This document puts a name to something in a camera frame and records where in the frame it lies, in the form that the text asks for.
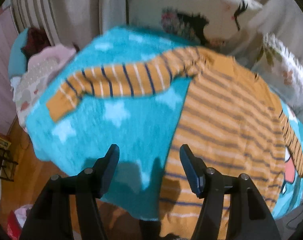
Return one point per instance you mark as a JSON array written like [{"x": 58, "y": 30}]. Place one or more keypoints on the yellow box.
[{"x": 0, "y": 140}]

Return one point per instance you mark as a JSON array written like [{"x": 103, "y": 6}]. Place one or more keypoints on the striped curtain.
[{"x": 31, "y": 2}]

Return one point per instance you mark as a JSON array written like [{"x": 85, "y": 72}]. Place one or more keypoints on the pink dotted cushion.
[{"x": 31, "y": 87}]

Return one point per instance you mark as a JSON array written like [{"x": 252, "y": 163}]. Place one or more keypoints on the orange striped small shirt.
[{"x": 216, "y": 130}]

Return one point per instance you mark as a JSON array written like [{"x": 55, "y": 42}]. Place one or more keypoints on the white curtain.
[{"x": 86, "y": 10}]

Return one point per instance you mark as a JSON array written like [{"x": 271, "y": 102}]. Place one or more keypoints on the white pillow with face print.
[{"x": 216, "y": 5}]

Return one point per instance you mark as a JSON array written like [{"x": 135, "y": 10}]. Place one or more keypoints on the black chair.
[{"x": 5, "y": 162}]

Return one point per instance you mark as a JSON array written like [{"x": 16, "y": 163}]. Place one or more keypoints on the pink white bag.
[{"x": 22, "y": 212}]

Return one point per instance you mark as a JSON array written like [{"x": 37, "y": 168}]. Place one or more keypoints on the teal pillow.
[{"x": 16, "y": 52}]

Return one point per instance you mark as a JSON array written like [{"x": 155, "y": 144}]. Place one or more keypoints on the teal star blanket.
[{"x": 104, "y": 130}]

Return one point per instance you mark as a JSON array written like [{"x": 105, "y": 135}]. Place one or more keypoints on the white floral pillow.
[{"x": 284, "y": 65}]

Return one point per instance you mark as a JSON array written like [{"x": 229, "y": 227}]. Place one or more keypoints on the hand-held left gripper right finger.
[{"x": 192, "y": 173}]

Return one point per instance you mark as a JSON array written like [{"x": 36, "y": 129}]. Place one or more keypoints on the dark red cloth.
[{"x": 35, "y": 40}]

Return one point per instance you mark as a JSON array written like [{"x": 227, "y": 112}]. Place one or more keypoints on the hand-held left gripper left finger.
[{"x": 109, "y": 171}]

